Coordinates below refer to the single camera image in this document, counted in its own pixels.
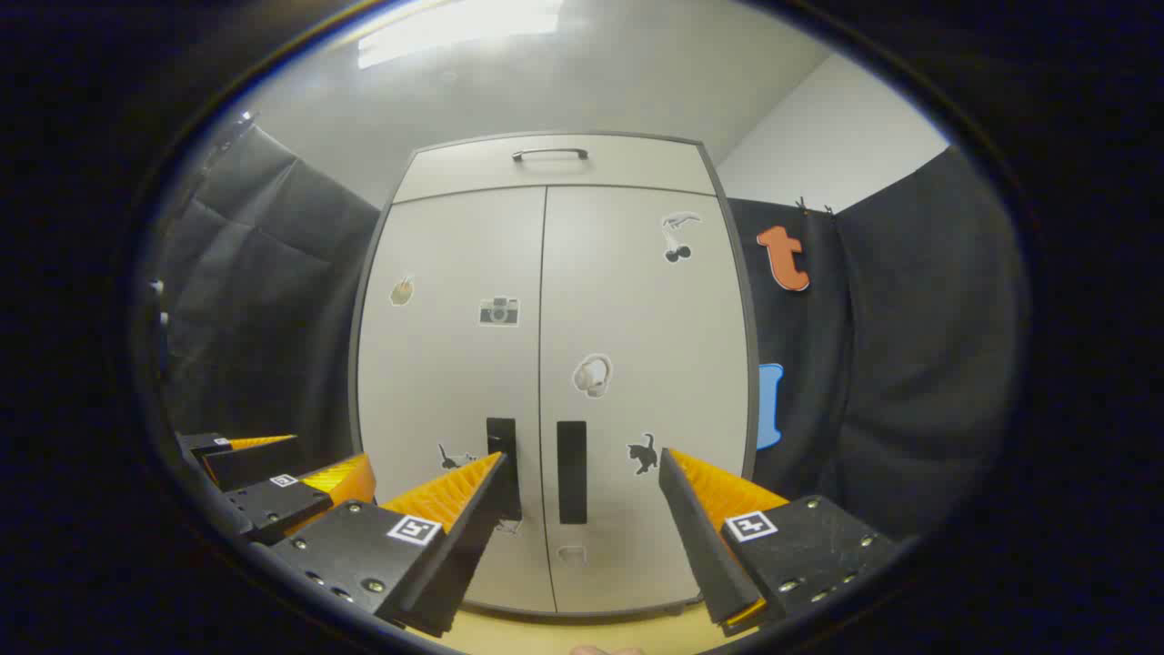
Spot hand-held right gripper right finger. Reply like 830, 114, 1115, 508
657, 448, 901, 638

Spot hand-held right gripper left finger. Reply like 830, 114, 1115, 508
270, 450, 511, 638

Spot black door handle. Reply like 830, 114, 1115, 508
557, 420, 588, 526
487, 418, 523, 522

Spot grey double-door shoe cabinet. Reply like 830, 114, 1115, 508
348, 132, 761, 622

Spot cabinet door with camera sticker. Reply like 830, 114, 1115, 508
357, 186, 557, 615

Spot cabinet door with headphones sticker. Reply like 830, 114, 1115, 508
538, 185, 752, 615

